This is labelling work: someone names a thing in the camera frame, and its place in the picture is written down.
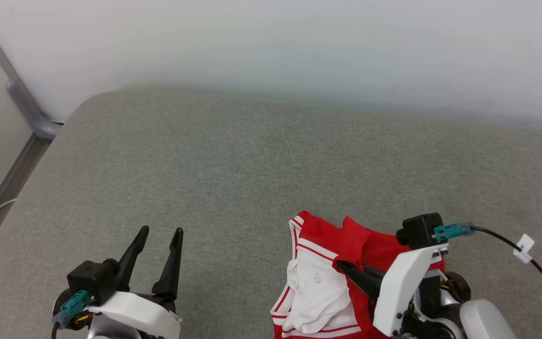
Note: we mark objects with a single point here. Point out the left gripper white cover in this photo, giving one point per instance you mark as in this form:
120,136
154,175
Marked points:
139,313

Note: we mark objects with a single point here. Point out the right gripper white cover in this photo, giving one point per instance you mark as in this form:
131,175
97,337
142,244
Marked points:
402,287

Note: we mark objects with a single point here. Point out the red white jersey shirt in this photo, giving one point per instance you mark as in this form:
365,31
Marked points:
318,292

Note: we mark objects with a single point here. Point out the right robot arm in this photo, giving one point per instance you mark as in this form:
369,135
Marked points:
487,320

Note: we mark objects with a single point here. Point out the grey metal floor rail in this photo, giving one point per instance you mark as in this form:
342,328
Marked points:
10,188

